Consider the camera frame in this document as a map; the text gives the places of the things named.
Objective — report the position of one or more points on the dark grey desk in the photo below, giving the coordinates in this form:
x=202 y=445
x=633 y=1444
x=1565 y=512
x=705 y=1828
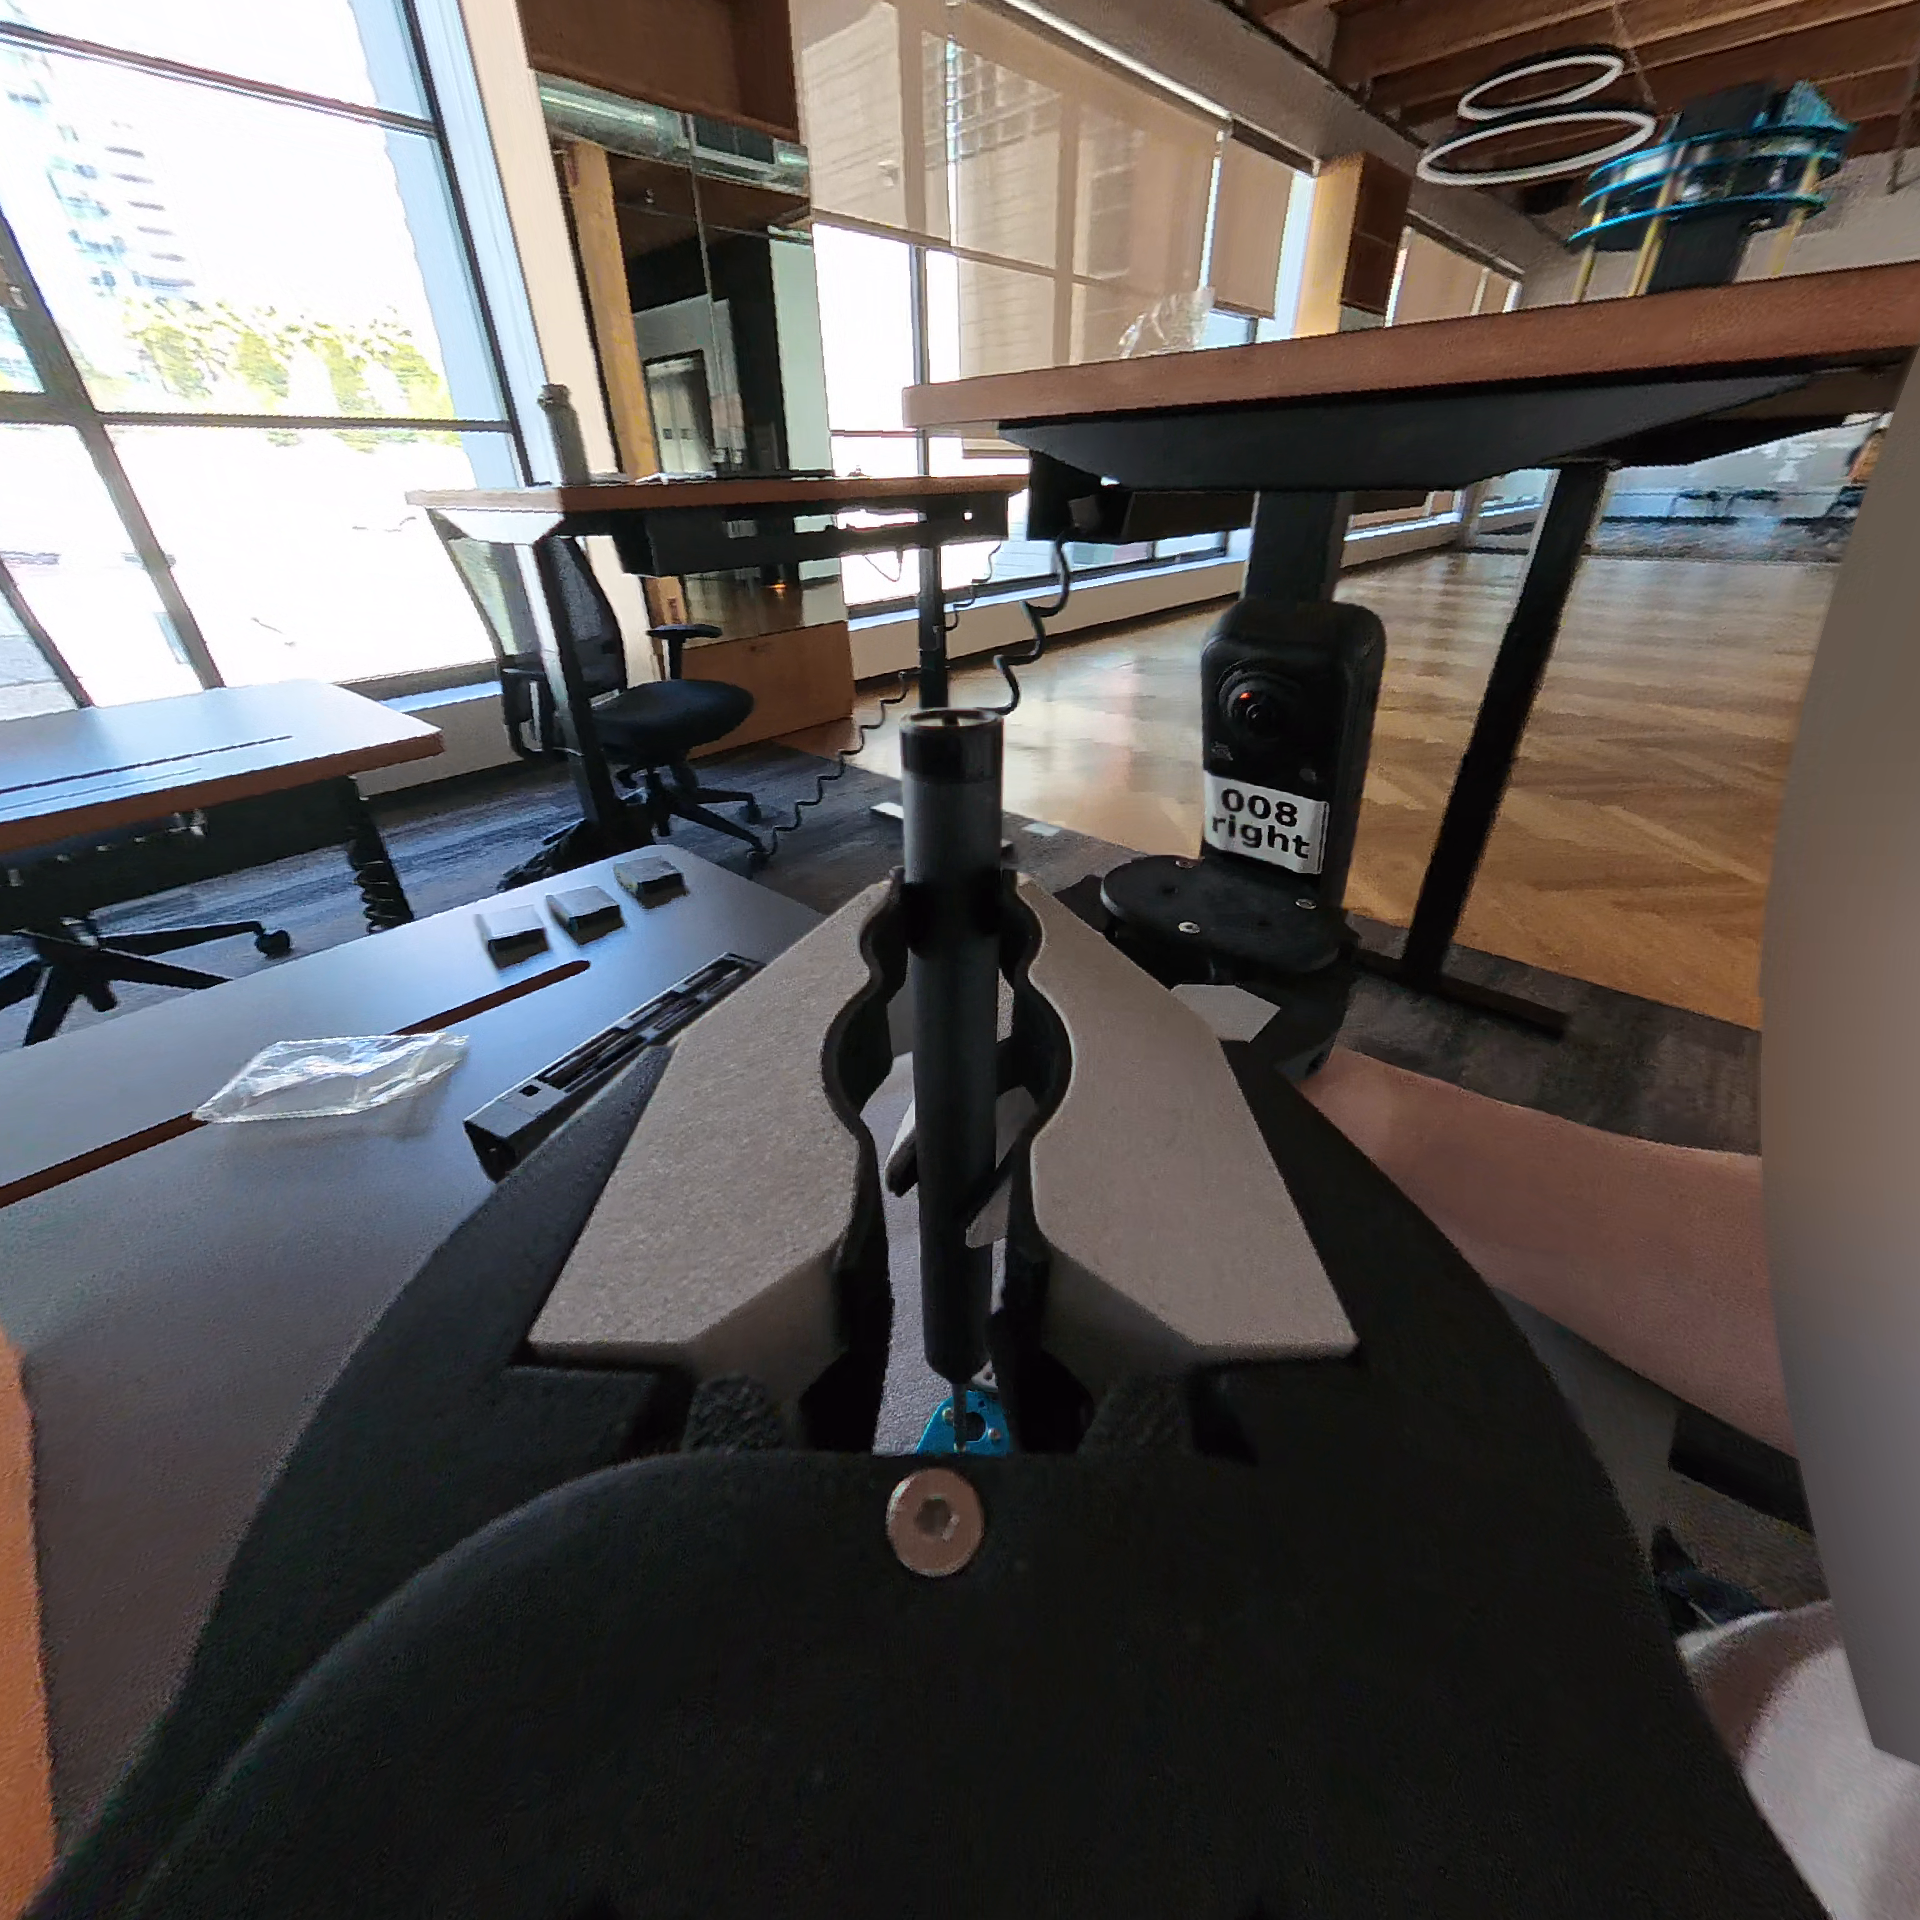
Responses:
x=224 y=1319

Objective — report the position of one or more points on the wooden desk with black legs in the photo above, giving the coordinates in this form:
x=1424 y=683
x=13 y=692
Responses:
x=674 y=495

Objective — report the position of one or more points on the blue metal part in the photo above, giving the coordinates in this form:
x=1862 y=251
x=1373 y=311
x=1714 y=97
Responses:
x=961 y=1424

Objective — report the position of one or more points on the person's right forearm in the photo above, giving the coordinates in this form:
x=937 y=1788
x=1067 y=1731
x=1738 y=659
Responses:
x=1558 y=1213

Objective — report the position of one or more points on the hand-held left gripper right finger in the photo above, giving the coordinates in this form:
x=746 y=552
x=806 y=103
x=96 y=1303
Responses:
x=1184 y=1185

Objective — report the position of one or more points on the person's white garment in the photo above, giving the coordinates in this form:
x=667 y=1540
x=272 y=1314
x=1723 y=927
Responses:
x=1785 y=1800

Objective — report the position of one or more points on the long black bit case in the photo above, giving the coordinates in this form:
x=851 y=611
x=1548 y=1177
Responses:
x=600 y=1059

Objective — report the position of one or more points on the crumpled clear plastic bag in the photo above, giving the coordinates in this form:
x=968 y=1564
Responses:
x=1166 y=325

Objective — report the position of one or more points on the blue tiered robot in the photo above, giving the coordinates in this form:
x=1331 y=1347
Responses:
x=1723 y=247

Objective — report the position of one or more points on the brown desk with slot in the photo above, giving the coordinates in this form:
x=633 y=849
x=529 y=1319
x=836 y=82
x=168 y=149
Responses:
x=180 y=751

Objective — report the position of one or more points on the black office chair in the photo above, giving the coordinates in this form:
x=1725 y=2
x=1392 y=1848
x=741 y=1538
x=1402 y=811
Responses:
x=674 y=720
x=76 y=961

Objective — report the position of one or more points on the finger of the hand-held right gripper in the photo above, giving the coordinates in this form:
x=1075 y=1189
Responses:
x=1002 y=1185

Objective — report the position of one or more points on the small black box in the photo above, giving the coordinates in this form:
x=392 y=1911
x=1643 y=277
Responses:
x=513 y=932
x=649 y=880
x=586 y=913

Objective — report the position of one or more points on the silver air duct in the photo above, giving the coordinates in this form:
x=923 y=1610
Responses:
x=628 y=120

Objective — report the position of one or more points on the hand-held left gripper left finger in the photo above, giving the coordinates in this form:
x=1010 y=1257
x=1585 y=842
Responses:
x=705 y=1185

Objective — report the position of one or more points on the dark grey electric screwdriver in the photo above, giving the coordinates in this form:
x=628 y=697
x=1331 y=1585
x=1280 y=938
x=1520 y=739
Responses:
x=954 y=1049

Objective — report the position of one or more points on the grey water bottle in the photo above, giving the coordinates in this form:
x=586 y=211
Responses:
x=566 y=441

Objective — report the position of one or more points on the tall wooden standing desk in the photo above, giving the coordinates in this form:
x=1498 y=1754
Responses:
x=1349 y=368

